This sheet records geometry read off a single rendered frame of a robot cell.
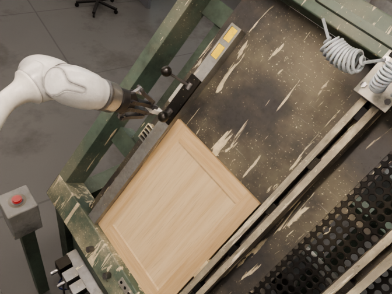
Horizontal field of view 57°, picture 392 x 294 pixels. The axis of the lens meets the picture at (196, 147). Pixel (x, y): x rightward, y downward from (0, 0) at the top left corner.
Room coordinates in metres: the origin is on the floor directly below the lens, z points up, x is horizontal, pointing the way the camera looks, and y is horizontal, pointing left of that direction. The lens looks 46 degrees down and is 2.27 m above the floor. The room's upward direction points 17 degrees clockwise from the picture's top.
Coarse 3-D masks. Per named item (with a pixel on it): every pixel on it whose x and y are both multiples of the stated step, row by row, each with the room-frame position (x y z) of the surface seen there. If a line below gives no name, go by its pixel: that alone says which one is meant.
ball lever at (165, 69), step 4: (164, 68) 1.01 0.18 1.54; (168, 68) 1.01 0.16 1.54; (164, 72) 1.00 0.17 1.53; (168, 72) 1.00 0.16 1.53; (172, 76) 1.02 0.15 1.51; (176, 76) 1.03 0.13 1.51; (180, 80) 1.03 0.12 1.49; (184, 84) 1.03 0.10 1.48; (188, 84) 1.04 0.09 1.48; (188, 88) 1.03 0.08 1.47
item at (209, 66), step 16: (240, 32) 1.15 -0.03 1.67; (208, 64) 1.09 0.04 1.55; (208, 80) 1.08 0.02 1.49; (192, 96) 1.03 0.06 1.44; (160, 128) 0.96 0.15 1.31; (144, 144) 0.93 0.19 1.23; (144, 160) 0.89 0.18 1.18; (128, 176) 0.84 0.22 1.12; (112, 192) 0.81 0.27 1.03; (96, 208) 0.77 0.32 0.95
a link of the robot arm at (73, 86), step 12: (48, 72) 0.66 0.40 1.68; (60, 72) 0.66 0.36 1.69; (72, 72) 0.68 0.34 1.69; (84, 72) 0.70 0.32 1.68; (48, 84) 0.64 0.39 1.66; (60, 84) 0.64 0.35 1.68; (72, 84) 0.65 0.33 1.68; (84, 84) 0.67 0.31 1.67; (96, 84) 0.71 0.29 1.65; (108, 84) 0.76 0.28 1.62; (60, 96) 0.63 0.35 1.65; (72, 96) 0.64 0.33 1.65; (84, 96) 0.66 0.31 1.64; (96, 96) 0.69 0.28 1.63; (108, 96) 0.73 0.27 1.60; (84, 108) 0.67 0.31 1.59; (96, 108) 0.70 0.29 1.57
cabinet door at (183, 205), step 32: (160, 160) 0.88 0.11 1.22; (192, 160) 0.86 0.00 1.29; (128, 192) 0.81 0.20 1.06; (160, 192) 0.79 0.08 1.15; (192, 192) 0.78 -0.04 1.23; (224, 192) 0.76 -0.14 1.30; (128, 224) 0.72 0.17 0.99; (160, 224) 0.71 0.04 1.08; (192, 224) 0.69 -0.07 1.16; (224, 224) 0.68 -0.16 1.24; (128, 256) 0.62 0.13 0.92; (160, 256) 0.62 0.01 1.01; (192, 256) 0.61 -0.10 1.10; (160, 288) 0.53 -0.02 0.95
